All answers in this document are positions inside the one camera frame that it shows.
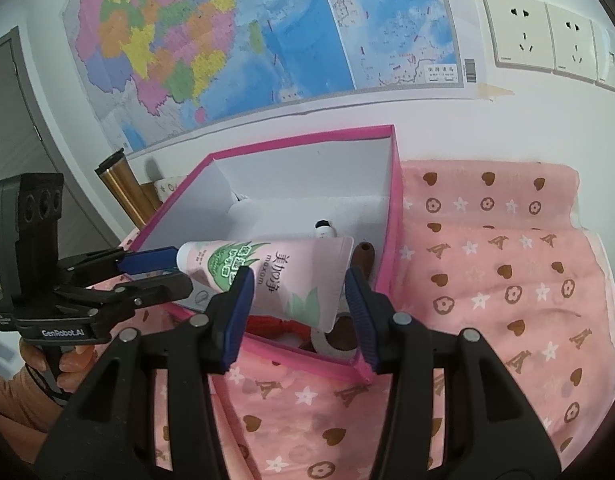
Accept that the gold thermos cup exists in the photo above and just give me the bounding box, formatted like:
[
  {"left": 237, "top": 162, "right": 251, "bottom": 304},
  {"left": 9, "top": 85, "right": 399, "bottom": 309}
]
[{"left": 96, "top": 149, "right": 161, "bottom": 228}]

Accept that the wall map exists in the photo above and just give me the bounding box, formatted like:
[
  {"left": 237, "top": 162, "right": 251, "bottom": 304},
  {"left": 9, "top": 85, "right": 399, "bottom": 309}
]
[{"left": 62, "top": 0, "right": 481, "bottom": 153}]

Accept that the person's left hand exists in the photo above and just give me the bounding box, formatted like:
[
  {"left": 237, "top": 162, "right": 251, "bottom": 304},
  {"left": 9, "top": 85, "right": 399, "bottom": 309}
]
[{"left": 20, "top": 337, "right": 103, "bottom": 391}]

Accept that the grey door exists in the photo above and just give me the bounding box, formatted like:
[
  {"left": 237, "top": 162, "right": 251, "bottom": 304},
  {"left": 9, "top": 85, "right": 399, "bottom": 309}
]
[{"left": 0, "top": 25, "right": 123, "bottom": 361}]

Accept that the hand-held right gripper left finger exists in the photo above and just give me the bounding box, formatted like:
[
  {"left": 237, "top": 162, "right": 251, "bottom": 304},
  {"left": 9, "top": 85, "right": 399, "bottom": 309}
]
[{"left": 35, "top": 266, "right": 256, "bottom": 480}]

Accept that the white wall switch plate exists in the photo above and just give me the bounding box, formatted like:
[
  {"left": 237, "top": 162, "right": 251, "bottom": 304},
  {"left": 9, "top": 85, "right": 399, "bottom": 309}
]
[{"left": 590, "top": 20, "right": 615, "bottom": 95}]

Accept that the pink lotion tube white cap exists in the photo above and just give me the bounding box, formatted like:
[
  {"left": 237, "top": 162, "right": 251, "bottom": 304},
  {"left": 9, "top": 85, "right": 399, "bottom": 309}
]
[{"left": 176, "top": 236, "right": 355, "bottom": 333}]

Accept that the pink cardboard box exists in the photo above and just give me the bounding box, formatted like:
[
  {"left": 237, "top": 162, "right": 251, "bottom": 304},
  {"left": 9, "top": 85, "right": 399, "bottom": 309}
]
[{"left": 120, "top": 125, "right": 403, "bottom": 386}]

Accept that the person's left forearm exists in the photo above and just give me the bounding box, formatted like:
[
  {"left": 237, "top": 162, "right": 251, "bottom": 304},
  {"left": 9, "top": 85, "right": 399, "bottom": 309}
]
[{"left": 0, "top": 367, "right": 63, "bottom": 431}]

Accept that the pink printed blanket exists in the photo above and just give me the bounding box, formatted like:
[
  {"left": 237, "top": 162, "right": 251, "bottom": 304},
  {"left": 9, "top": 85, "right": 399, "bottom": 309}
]
[{"left": 95, "top": 160, "right": 615, "bottom": 480}]

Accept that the white tape roll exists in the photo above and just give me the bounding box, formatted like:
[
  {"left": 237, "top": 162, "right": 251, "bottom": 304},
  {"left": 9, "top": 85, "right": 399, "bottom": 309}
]
[{"left": 310, "top": 312, "right": 361, "bottom": 358}]

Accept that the masking tape strip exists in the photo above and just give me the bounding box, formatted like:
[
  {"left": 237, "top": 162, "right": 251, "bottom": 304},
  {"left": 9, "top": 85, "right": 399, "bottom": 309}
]
[{"left": 480, "top": 82, "right": 515, "bottom": 103}]

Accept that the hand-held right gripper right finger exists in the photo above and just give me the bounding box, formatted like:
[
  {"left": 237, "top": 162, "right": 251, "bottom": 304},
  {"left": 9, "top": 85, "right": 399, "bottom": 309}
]
[{"left": 345, "top": 266, "right": 563, "bottom": 480}]

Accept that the red object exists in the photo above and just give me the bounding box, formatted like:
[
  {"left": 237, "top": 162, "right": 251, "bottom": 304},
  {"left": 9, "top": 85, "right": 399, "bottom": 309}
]
[{"left": 248, "top": 316, "right": 308, "bottom": 337}]

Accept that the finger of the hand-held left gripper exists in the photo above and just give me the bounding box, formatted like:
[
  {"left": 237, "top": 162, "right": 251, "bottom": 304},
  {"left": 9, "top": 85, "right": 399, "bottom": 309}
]
[
  {"left": 52, "top": 274, "right": 194, "bottom": 316},
  {"left": 58, "top": 247, "right": 181, "bottom": 286}
]

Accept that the white wall socket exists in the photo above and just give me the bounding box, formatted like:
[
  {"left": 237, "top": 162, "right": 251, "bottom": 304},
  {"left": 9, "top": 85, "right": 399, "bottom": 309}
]
[
  {"left": 481, "top": 0, "right": 555, "bottom": 72},
  {"left": 545, "top": 4, "right": 599, "bottom": 83}
]

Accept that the white patterned container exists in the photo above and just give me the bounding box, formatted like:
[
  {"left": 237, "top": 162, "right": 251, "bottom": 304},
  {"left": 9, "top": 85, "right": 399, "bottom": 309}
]
[{"left": 155, "top": 175, "right": 193, "bottom": 201}]

